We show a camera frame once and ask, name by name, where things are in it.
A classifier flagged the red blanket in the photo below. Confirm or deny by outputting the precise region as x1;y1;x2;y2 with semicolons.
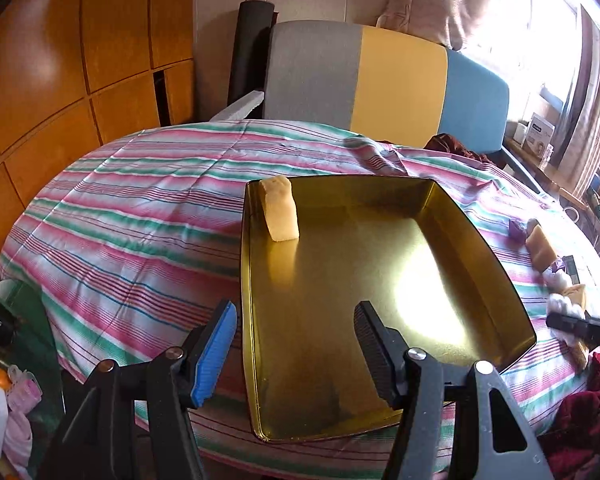
539;353;600;479

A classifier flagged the white fuzzy sock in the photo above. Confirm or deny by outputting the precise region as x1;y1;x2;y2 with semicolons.
546;292;585;348

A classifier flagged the grey yellow blue headboard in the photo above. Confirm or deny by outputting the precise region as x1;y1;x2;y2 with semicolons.
263;21;509;155

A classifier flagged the orange wooden wardrobe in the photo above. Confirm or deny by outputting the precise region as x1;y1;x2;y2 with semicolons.
0;0;195;252

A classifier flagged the black rolled mat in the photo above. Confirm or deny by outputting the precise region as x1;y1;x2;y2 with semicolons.
227;0;276;105

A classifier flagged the yellow sponge block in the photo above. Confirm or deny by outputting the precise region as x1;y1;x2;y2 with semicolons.
562;284;586;310
258;176;299;242
524;224;558;273

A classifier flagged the green glass side table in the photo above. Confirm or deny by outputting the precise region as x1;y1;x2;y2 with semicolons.
0;280;65;479

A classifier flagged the white carton on desk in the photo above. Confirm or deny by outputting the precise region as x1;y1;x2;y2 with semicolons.
522;114;555;159

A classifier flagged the dark red cloth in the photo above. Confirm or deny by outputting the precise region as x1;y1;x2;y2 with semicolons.
425;133;492;164

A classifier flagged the wooden side desk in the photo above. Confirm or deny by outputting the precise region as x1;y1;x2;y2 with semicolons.
504;138;588;210

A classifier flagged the gold metal tin tray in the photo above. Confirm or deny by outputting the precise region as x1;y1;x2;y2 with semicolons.
239;176;536;443

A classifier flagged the pink beige curtain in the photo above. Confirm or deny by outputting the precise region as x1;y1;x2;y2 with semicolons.
376;0;489;51

